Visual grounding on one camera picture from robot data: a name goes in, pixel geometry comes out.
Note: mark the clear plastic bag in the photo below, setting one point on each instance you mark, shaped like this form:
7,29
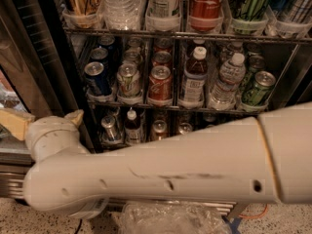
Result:
158,218

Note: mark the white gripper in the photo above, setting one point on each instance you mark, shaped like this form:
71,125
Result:
49,126

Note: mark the blue pepsi can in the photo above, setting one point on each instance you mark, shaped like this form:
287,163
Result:
107,42
96,77
99,55

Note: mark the large coca-cola can top shelf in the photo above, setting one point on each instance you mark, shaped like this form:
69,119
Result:
203,14

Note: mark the red coke can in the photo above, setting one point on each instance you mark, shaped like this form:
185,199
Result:
162,58
160,83

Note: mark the stainless steel fridge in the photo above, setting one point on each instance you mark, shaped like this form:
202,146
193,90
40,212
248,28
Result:
263,159

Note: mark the front blue pepsi can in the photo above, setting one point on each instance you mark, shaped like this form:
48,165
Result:
96,77

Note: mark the bronze can bottom shelf right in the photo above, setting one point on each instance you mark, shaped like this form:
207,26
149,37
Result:
184,128

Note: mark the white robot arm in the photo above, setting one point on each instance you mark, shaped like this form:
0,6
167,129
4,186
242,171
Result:
262,159

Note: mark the bronze can shelf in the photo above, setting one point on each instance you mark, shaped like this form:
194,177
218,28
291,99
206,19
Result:
184,128
159,130

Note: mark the gold can top shelf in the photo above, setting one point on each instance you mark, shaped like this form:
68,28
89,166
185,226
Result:
81,13

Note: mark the bronze can bottom shelf left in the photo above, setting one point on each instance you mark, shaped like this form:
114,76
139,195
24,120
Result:
159,130

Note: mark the white green can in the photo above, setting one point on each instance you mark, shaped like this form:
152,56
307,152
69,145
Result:
128,80
132,56

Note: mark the clear water bottle shelf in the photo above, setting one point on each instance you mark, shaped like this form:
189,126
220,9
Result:
227,83
123,14

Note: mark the front red coke can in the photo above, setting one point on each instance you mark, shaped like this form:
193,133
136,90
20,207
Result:
160,83

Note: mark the brown tea bottle white cap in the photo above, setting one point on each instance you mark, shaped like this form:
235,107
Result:
194,76

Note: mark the green monster can top shelf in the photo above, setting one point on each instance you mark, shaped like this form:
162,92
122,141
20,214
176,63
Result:
248,10

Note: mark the front white green can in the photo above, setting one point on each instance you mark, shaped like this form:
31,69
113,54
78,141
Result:
128,80

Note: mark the clear water bottle top shelf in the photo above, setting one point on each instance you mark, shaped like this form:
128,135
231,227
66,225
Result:
123,14

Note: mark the front green can middle shelf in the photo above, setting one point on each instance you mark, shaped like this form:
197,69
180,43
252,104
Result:
259,89

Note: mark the glass fridge door left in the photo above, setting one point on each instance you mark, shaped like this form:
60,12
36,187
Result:
39,61

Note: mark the clear water bottle middle shelf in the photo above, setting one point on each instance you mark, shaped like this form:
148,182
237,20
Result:
227,83

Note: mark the small brown bottle bottom shelf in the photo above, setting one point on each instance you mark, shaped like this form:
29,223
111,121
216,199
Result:
133,128

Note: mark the silver can bottom shelf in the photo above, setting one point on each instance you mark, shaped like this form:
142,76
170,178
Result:
108,122

